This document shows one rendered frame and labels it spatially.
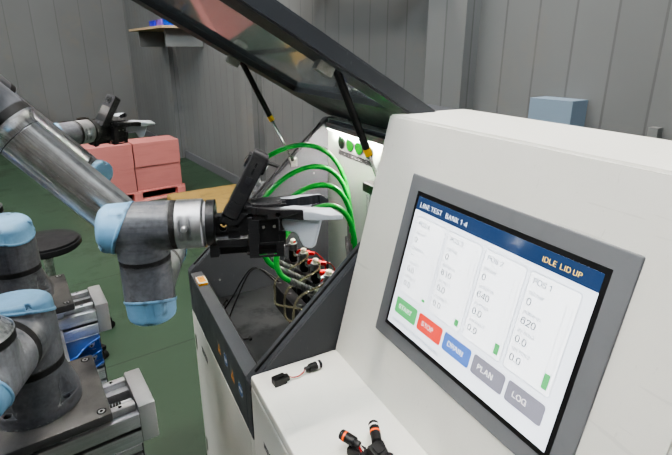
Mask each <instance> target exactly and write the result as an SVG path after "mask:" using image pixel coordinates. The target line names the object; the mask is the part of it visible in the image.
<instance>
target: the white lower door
mask: <svg viewBox="0 0 672 455"><path fill-rule="evenodd" d="M194 320H195V329H196V333H195V340H196V348H197V350H198V358H199V368H200V377H201V387H202V396H203V406H204V416H205V425H206V435H207V436H206V445H207V450H208V454H209V455H252V442H251V433H250V431H249V429H248V427H247V424H246V422H245V420H244V418H243V416H242V414H241V412H240V410H239V407H238V405H237V403H236V401H235V399H234V397H233V395H232V392H231V390H230V388H229V386H228V384H227V382H226V380H225V377H224V375H223V373H222V371H221V369H220V367H219V365H218V363H217V360H216V358H215V356H214V354H213V352H212V350H211V348H210V345H209V343H208V341H207V339H206V337H205V335H204V333H203V330H202V328H201V326H200V324H199V322H198V320H197V318H196V316H195V313H194Z"/></svg>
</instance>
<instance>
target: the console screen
mask: <svg viewBox="0 0 672 455"><path fill-rule="evenodd" d="M645 259H646V258H645V256H643V255H640V254H637V253H635V252H632V251H629V250H626V249H623V248H621V247H618V246H615V245H612V244H610V243H607V242H604V241H601V240H599V239H596V238H593V237H590V236H587V235H585V234H582V233H579V232H576V231H574V230H571V229H568V228H565V227H563V226H560V225H557V224H554V223H551V222H549V221H546V220H543V219H540V218H538V217H535V216H532V215H529V214H526V213H524V212H521V211H518V210H515V209H513V208H510V207H507V206H504V205H502V204H499V203H496V202H493V201H490V200H488V199H485V198H482V197H479V196H477V195H474V194H471V193H468V192H466V191H463V190H460V189H457V188H454V187H452V186H449V185H446V184H443V183H441V182H438V181H435V180H432V179H430V178H427V177H424V176H421V175H418V174H416V173H414V174H413V178H412V182H411V186H410V190H409V194H408V198H407V202H406V206H405V210H404V214H403V218H402V222H401V226H400V230H399V234H398V238H397V242H396V246H395V250H394V254H393V258H392V262H391V266H390V270H389V274H388V278H387V282H386V286H385V290H384V294H383V298H382V302H381V306H380V310H379V314H378V318H377V322H376V326H375V327H376V329H378V330H379V331H380V332H381V333H382V334H383V335H384V336H385V337H386V338H387V339H388V340H390V341H391V342H392V343H393V344H394V345H395V346H396V347H397V348H398V349H399V350H401V351H402V352H403V353H404V354H405V355H406V356H407V357H408V358H409V359H410V360H411V361H413V362H414V363H415V364H416V365H417V366H418V367H419V368H420V369H421V370H422V371H423V372H425V373H426V374H427V375H428V376H429V377H430V378H431V379H432V380H433V381H434V382H436V383H437V384H438V385H439V386H440V387H441V388H442V389H443V390H444V391H445V392H446V393H448V394H449V395H450V396H451V397H452V398H453V399H454V400H455V401H456V402H457V403H458V404H460V405H461V406H462V407H463V408H464V409H465V410H466V411H467V412H468V413H469V414H470V415H472V416H473V417H474V418H475V419H476V420H477V421H478V422H479V423H480V424H481V425H483V426H484V427H485V428H486V429H487V430H488V431H489V432H490V433H491V434H492V435H493V436H495V437H496V438H497V439H498V440H499V441H500V442H501V443H502V444H503V445H504V446H505V447H507V448H508V449H509V450H510V451H511V452H512V453H513V454H514V455H575V454H576V451H577V449H578V446H579V443H580V440H581V438H582V435H583V432H584V429H585V426H586V424H587V421H588V418H589V415H590V412H591V410H592V407H593V404H594V401H595V399H596V396H597V393H598V390H599V387H600V385H601V382H602V379H603V376H604V373H605V371H606V368H607V365H608V362H609V360H610V357H611V354H612V351H613V348H614V346H615V343H616V340H617V337H618V334H619V332H620V329H621V326H622V323H623V321H624V318H625V315H626V312H627V309H628V307H629V304H630V301H631V298H632V295H633V293H634V290H635V287H636V284H637V282H638V279H639V276H640V273H641V270H642V268H643V265H644V262H645Z"/></svg>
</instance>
